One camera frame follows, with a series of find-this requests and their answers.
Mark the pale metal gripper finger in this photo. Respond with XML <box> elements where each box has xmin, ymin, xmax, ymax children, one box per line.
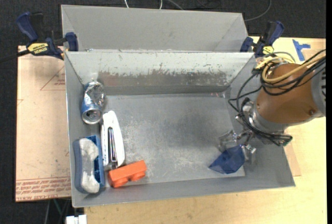
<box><xmin>218</xmin><ymin>130</ymin><xmax>241</xmax><ymax>152</ymax></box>
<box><xmin>242</xmin><ymin>143</ymin><xmax>258</xmax><ymax>164</ymax></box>

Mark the crushed blue and silver can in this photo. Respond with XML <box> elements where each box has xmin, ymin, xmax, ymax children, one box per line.
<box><xmin>81</xmin><ymin>80</ymin><xmax>106</xmax><ymax>125</ymax></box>

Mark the white stapler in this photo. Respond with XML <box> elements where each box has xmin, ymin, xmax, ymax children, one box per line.
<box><xmin>100</xmin><ymin>110</ymin><xmax>126</xmax><ymax>171</ymax></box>

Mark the grey metal bin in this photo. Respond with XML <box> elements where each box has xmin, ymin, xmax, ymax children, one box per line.
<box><xmin>61</xmin><ymin>4</ymin><xmax>296</xmax><ymax>208</ymax></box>

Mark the brown cardboard board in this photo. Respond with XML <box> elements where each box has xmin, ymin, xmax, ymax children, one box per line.
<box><xmin>15</xmin><ymin>38</ymin><xmax>326</xmax><ymax>203</ymax></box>

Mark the orange toy brick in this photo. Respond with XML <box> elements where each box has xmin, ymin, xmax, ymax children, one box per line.
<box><xmin>107</xmin><ymin>160</ymin><xmax>147</xmax><ymax>188</ymax></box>

